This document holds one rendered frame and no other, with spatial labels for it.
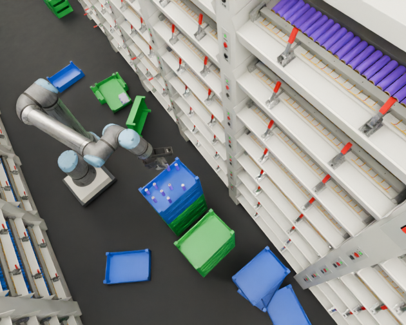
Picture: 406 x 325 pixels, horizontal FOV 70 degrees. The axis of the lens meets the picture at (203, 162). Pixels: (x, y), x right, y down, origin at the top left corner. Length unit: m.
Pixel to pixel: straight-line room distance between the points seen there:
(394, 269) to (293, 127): 0.51
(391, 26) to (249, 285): 1.69
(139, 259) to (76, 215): 0.64
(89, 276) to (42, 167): 1.07
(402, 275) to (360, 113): 0.53
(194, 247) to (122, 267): 0.64
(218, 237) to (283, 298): 0.60
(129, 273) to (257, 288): 0.87
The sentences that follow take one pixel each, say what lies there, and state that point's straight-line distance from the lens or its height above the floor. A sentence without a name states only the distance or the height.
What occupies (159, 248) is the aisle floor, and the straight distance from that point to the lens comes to 2.17.
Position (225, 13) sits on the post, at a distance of 0.92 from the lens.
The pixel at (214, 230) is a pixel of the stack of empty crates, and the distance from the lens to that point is 1.80.
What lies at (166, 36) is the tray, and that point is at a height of 1.12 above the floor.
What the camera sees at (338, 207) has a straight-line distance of 1.05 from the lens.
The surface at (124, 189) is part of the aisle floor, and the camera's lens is 2.40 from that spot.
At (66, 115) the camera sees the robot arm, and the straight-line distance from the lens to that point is 1.99.
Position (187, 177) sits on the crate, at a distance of 1.77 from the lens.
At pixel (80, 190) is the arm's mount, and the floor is 0.12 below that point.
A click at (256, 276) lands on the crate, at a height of 0.08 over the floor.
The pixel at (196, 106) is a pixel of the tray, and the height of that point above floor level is 0.74.
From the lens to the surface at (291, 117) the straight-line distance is 0.94.
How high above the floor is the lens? 2.07
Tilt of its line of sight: 62 degrees down
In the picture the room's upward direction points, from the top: 13 degrees counter-clockwise
